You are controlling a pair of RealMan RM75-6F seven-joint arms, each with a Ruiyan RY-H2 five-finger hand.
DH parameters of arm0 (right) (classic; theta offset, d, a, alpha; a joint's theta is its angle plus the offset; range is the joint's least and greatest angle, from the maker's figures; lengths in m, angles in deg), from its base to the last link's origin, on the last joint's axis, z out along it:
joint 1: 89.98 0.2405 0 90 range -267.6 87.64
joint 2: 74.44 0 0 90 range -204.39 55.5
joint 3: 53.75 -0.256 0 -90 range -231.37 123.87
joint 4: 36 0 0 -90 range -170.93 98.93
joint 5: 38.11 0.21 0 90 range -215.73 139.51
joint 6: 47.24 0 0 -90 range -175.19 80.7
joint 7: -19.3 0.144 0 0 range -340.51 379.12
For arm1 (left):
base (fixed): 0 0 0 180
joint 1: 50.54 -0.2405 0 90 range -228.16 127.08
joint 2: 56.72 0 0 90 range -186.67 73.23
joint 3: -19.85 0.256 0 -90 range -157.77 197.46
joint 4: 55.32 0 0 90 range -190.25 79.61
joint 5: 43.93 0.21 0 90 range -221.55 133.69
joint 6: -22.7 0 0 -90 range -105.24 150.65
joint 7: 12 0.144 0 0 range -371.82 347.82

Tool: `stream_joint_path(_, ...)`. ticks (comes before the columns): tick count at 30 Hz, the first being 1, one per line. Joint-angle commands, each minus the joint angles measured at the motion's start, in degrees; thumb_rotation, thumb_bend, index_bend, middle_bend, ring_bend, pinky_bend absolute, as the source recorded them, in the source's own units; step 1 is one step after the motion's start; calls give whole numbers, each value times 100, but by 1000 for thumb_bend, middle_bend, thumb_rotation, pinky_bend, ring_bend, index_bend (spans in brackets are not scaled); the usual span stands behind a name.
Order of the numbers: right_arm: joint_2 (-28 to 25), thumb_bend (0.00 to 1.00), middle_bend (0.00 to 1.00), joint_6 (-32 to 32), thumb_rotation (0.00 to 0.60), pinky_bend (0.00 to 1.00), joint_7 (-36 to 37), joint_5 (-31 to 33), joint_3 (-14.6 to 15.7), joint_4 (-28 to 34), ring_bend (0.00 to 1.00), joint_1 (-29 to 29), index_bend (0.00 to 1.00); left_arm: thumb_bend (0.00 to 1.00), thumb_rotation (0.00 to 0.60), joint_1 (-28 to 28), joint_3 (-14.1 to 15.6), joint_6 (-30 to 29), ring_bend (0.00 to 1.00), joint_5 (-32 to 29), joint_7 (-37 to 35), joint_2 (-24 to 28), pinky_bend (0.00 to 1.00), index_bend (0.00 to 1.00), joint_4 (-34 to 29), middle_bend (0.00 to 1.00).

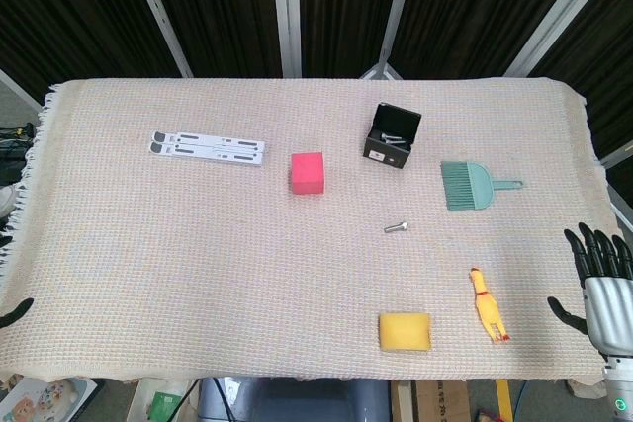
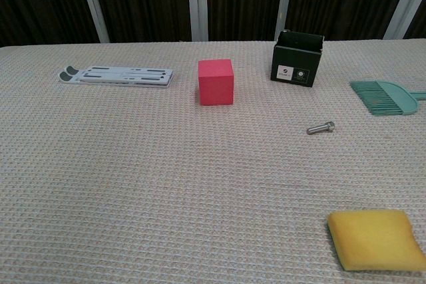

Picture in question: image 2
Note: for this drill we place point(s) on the metal bolt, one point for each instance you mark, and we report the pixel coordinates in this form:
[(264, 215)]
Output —
[(321, 128)]

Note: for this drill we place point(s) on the white folding laptop stand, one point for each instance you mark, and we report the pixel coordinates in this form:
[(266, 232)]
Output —
[(126, 76)]

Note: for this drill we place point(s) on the teal hand brush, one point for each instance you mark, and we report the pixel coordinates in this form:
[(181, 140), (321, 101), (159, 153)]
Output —
[(389, 97)]

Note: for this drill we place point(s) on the red foam cube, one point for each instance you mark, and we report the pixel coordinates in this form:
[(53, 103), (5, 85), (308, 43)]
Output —
[(215, 82)]

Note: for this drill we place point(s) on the beige woven table cloth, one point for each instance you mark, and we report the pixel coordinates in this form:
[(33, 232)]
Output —
[(166, 177)]

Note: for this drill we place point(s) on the black open cardboard box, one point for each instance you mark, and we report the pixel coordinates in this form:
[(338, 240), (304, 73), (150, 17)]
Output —
[(295, 64)]

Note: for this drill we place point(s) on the yellow sponge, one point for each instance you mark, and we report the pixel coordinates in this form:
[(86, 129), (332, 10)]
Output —
[(374, 240)]

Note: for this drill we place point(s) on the white window frame post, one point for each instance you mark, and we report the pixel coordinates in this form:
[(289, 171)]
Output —
[(197, 3), (404, 3), (93, 3), (284, 1)]

